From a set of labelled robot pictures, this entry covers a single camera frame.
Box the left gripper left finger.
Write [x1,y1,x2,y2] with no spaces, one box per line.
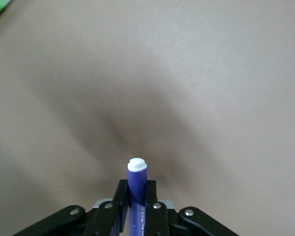
[13,179,130,236]

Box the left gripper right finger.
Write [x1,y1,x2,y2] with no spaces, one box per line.
[145,180,241,236]

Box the purple pen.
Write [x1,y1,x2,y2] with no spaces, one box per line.
[126,157,148,236]

